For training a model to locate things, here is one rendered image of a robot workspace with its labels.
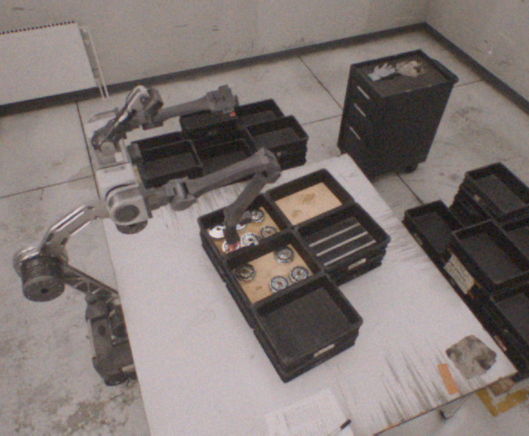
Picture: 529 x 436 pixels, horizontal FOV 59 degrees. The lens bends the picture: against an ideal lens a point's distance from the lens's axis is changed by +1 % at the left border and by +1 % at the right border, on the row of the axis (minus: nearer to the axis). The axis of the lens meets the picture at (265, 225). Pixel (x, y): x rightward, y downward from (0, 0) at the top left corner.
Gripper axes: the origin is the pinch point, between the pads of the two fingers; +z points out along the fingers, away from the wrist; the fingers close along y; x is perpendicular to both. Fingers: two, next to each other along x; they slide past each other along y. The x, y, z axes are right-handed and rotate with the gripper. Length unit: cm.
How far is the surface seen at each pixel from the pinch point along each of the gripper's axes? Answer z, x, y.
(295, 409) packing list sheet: 20, 1, -79
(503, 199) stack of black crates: 37, -189, -1
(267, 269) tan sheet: 5.8, -12.6, -16.3
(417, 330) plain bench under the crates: 19, -69, -68
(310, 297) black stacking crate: 6.3, -25.0, -38.8
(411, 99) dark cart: 3, -163, 79
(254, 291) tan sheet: 6.1, -1.6, -25.5
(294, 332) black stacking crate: 7, -10, -53
